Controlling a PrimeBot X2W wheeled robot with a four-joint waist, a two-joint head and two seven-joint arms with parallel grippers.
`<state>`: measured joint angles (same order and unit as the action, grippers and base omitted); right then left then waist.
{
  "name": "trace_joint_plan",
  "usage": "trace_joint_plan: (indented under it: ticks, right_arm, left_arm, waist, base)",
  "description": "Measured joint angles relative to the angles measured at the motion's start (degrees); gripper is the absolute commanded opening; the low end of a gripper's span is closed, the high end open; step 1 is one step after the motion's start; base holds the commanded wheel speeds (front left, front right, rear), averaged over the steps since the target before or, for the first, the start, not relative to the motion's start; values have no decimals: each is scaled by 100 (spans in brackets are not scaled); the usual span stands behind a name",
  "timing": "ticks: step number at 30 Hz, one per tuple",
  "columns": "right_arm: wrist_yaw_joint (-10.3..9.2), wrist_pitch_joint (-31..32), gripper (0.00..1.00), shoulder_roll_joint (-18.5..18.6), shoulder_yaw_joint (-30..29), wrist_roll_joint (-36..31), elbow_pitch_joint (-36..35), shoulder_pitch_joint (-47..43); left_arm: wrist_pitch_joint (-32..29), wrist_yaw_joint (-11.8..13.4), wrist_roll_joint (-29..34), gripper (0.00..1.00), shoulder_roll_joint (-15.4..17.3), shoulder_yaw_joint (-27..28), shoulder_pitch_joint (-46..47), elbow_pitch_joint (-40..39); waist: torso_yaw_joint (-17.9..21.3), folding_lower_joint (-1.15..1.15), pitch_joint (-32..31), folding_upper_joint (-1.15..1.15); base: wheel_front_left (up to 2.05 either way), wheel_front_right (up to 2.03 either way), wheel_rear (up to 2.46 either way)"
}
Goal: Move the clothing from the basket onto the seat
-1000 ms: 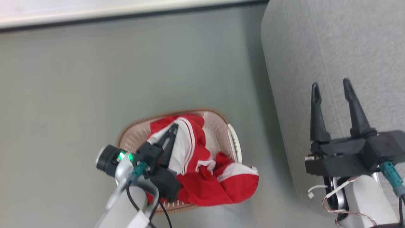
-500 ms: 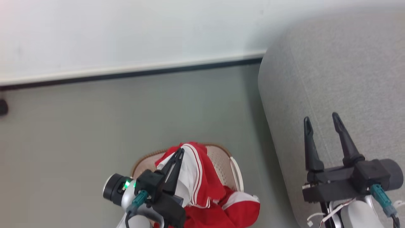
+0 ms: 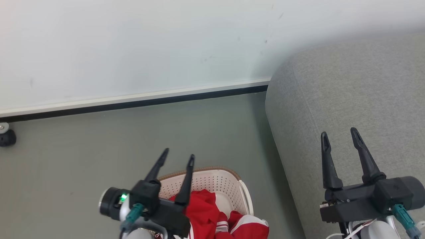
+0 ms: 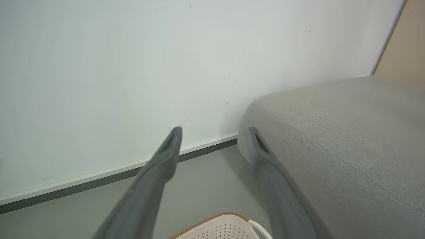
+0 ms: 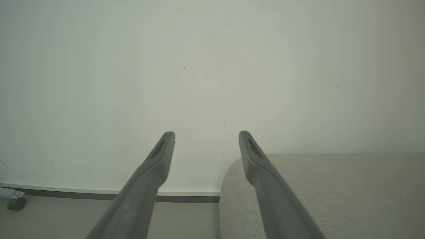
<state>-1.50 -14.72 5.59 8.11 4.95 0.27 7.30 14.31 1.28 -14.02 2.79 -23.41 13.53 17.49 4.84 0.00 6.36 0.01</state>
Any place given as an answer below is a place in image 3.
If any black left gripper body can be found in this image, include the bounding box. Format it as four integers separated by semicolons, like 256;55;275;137
99;179;192;238

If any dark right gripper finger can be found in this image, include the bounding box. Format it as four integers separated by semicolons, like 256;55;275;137
350;127;386;185
320;132;344;191

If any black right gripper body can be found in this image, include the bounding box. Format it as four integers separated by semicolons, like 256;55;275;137
319;176;425;223

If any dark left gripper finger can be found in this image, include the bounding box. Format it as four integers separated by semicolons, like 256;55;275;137
144;148;169;185
175;154;196;207

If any red and white garment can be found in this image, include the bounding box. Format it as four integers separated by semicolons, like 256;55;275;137
155;189;270;239

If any cream perforated laundry basket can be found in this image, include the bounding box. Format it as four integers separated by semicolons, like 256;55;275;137
156;167;255;239

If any grey fabric sofa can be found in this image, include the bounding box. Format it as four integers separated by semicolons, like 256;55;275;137
265;32;425;239

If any white and black baseboard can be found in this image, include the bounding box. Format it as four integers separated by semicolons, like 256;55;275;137
0;78;271;123

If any black caster wheel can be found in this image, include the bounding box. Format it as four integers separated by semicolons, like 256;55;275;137
0;129;17;147

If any teal plug cable left gripper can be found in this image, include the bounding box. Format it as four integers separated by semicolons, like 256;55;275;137
120;203;145;233

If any teal plug cable gripper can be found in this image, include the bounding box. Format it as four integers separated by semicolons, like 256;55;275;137
120;203;145;233
392;204;423;239

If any teal plug cable right gripper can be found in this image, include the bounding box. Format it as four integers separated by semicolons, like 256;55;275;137
392;204;423;239

